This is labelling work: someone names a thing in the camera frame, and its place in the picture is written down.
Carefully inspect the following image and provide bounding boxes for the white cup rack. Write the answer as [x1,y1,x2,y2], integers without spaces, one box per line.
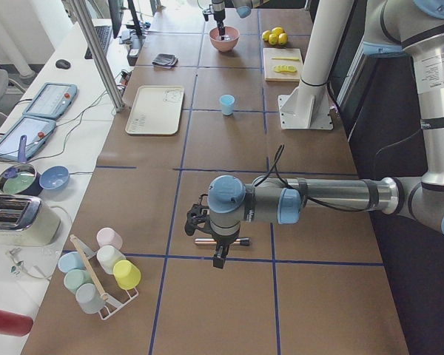
[69,234,140,321]

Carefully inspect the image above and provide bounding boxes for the cream toaster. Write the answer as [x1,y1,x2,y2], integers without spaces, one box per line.
[0,195,61,247]

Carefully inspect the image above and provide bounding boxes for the pink cup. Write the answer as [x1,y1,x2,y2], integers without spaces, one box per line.
[96,227,123,250]

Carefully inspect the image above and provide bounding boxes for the blue saucepan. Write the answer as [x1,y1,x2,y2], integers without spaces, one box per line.
[0,135,42,196]

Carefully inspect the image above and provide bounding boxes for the steel muddler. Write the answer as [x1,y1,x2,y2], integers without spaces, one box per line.
[194,237,251,248]

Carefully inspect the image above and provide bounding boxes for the teach pendant far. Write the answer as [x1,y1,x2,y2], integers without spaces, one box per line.
[24,82,78,120]

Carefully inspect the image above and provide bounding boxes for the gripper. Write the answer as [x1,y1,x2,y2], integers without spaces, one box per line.
[210,221,241,268]
[210,0,226,40]

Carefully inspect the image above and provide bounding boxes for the pink bowl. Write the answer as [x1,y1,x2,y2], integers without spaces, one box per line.
[209,26,240,52]

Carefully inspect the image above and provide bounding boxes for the green cup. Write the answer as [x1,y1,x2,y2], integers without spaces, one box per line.
[64,269,92,294]

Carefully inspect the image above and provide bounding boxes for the black keyboard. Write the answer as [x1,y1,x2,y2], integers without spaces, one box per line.
[94,25,112,56]

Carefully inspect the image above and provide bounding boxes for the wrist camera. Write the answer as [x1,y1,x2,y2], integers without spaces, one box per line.
[184,193,211,237]
[203,4,212,21]

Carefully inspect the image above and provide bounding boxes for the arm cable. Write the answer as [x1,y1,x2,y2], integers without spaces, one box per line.
[251,143,371,212]

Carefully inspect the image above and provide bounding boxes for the light blue cup on rack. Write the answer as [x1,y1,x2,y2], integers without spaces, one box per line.
[58,251,85,274]

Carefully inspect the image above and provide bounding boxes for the red bottle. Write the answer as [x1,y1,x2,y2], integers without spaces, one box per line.
[0,309,33,337]

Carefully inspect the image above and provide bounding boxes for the grey folded cloth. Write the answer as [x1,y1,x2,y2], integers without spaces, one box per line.
[152,53,178,68]

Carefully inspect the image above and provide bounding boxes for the yellow cup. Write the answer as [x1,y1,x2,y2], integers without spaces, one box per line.
[113,260,141,290]

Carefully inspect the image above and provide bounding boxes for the yellow lemon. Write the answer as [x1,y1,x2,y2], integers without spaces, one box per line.
[268,33,279,46]
[270,27,285,37]
[261,30,272,42]
[277,33,289,46]

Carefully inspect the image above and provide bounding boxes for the blue bowl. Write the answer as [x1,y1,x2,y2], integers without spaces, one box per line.
[39,166,70,191]

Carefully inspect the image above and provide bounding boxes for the lemon slices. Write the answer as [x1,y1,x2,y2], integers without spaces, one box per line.
[272,64,297,73]

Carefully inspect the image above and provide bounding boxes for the white cup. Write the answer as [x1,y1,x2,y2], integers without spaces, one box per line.
[96,245,126,275]

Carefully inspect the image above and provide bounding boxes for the black mouse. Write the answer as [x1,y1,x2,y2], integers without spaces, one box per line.
[55,59,71,70]

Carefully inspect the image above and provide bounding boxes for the aluminium frame post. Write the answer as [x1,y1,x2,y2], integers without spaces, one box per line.
[64,0,125,112]

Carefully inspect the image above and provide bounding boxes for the teach pendant near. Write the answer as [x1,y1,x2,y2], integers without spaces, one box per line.
[0,115,56,162]

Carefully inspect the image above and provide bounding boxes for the bamboo cutting board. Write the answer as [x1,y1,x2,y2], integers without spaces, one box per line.
[263,48,303,82]

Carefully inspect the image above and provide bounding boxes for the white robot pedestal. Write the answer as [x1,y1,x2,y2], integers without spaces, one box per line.
[278,0,354,130]

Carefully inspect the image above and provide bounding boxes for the teach pendant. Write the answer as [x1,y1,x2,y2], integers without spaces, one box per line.
[0,115,56,162]
[24,82,78,120]

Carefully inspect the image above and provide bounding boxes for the cream bear tray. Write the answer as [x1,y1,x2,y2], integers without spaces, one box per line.
[125,85,184,135]

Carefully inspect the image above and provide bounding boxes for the yellow plastic knife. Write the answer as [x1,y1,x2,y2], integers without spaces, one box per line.
[271,57,301,61]

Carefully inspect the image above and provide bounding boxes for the grey cup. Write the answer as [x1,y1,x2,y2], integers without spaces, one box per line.
[75,283,105,314]

